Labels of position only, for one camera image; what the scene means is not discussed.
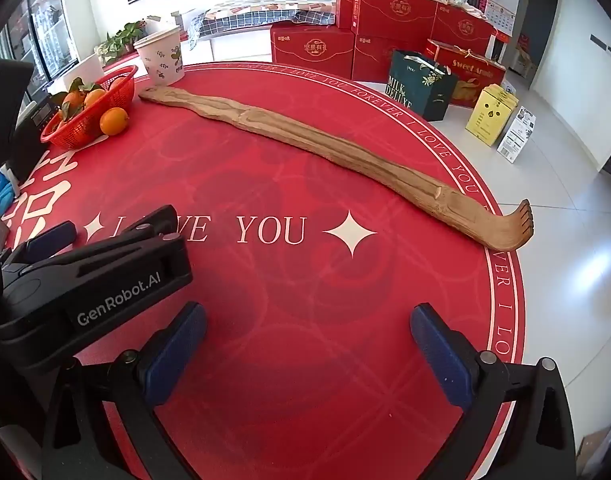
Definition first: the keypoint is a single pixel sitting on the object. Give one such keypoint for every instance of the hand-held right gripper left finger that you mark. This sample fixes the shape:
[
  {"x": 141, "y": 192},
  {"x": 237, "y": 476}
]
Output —
[{"x": 178, "y": 350}]

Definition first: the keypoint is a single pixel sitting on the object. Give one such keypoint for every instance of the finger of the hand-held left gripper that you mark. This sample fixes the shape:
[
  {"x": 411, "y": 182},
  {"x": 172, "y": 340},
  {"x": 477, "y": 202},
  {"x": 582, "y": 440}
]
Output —
[
  {"x": 160, "y": 222},
  {"x": 50, "y": 240}
]

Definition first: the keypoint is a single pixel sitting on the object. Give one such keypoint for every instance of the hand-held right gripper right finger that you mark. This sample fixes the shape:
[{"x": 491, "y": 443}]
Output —
[{"x": 443, "y": 355}]

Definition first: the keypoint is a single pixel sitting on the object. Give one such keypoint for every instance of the red plastic basket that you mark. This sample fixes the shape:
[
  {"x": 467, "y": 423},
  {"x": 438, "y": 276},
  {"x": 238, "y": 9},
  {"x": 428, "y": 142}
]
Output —
[{"x": 85, "y": 127}]

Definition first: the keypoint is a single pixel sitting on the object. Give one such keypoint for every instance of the blue gloves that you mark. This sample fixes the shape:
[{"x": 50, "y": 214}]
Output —
[{"x": 8, "y": 190}]

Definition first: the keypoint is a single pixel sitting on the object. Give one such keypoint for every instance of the black countertop device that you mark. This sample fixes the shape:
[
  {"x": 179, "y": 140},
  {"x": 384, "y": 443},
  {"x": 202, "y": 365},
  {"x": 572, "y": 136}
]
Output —
[{"x": 41, "y": 115}]

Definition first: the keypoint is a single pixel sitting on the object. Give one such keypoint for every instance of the round red printed mat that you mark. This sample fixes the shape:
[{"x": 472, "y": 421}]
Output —
[{"x": 285, "y": 185}]

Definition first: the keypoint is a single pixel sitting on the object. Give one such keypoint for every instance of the orange with leaves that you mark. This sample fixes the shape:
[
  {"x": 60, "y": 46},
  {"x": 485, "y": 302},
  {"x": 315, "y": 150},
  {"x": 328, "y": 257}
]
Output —
[
  {"x": 117, "y": 82},
  {"x": 94, "y": 97},
  {"x": 74, "y": 102}
]

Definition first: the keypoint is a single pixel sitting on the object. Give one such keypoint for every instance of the white leaf-print paper bucket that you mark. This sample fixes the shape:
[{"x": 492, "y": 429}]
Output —
[{"x": 160, "y": 57}]

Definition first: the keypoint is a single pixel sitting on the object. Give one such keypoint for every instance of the wooden foot-shaped back scratcher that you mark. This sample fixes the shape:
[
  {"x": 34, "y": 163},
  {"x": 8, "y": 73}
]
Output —
[{"x": 305, "y": 136}]

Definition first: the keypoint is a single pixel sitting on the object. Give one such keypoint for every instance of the plain white box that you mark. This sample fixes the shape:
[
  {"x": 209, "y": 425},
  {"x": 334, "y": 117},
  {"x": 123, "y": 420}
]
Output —
[{"x": 91, "y": 67}]

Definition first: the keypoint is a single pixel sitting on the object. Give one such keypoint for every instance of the green potted plant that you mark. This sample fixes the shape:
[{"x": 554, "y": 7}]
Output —
[{"x": 123, "y": 35}]

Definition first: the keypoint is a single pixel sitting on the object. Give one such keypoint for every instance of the blue checkered cloth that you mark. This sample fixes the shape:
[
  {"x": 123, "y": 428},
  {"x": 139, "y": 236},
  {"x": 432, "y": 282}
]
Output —
[{"x": 245, "y": 22}]

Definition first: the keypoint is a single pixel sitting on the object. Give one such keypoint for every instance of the glass door cabinet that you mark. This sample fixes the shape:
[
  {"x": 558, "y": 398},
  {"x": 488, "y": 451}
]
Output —
[{"x": 40, "y": 20}]

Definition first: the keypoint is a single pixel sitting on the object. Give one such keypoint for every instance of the white printed box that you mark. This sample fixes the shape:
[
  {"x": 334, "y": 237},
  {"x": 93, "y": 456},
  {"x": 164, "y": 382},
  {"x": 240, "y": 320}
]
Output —
[{"x": 518, "y": 135}]

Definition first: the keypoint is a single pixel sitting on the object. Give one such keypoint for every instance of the yellow printed carton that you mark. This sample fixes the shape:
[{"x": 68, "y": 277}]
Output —
[{"x": 485, "y": 120}]

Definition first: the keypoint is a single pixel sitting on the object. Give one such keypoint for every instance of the patterned bench cushion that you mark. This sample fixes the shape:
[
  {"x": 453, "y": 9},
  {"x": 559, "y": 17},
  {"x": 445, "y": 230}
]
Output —
[{"x": 265, "y": 6}]

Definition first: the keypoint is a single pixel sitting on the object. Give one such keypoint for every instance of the dark green gift bag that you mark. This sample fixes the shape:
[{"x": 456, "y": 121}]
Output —
[{"x": 420, "y": 87}]

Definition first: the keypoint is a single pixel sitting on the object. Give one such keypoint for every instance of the red and gold fruit box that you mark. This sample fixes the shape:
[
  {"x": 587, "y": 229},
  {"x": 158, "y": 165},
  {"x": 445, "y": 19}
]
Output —
[{"x": 478, "y": 72}]

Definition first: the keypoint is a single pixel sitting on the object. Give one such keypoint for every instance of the black wall plate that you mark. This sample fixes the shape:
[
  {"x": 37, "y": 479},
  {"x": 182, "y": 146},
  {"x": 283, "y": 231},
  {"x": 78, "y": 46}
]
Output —
[{"x": 600, "y": 43}]

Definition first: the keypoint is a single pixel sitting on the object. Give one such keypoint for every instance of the wall calendar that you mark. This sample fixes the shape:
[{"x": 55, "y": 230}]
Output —
[{"x": 503, "y": 7}]

